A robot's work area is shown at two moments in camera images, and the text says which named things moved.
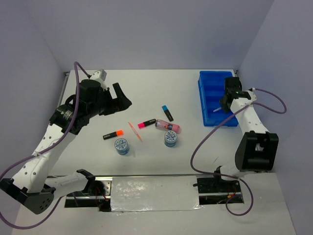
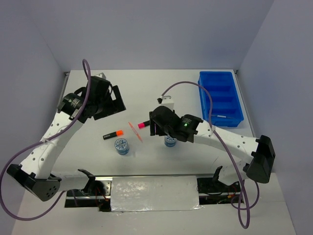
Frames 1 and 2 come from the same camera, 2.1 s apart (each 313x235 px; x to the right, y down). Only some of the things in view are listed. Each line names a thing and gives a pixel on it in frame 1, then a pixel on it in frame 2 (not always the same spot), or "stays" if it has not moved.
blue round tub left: x=122 y=146 stays
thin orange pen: x=135 y=131 stays
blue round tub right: x=170 y=138 stays
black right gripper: x=224 y=108 → x=158 y=130
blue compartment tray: x=211 y=86 stays
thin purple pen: x=219 y=108 → x=220 y=116
